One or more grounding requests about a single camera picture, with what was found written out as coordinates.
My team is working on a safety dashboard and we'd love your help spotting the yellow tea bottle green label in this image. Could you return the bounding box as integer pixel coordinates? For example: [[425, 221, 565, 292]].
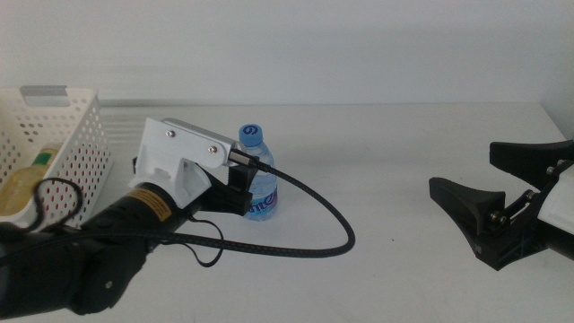
[[0, 142, 65, 217]]

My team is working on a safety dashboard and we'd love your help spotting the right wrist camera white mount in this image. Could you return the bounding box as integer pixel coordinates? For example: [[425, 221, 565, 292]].
[[535, 161, 574, 223]]

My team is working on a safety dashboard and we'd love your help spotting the thick black braided camera cable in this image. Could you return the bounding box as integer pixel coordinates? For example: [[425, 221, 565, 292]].
[[0, 150, 357, 270]]

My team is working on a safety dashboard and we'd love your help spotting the white perforated plastic basket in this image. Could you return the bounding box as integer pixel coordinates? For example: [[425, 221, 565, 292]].
[[0, 85, 113, 230]]

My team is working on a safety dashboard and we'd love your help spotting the clear water bottle blue cap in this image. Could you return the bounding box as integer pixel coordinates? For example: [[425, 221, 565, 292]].
[[237, 123, 279, 222]]

